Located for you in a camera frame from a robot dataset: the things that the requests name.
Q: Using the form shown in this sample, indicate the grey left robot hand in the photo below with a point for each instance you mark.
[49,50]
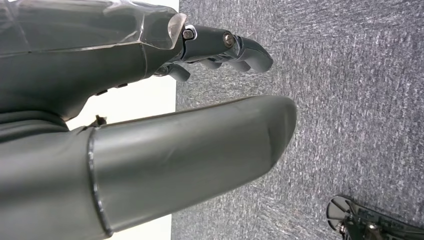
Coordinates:
[172,159]

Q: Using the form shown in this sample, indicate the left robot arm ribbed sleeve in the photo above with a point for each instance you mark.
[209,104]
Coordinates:
[30,127]

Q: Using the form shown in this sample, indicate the black stand foot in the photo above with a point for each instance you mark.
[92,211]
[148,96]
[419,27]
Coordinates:
[341,212]

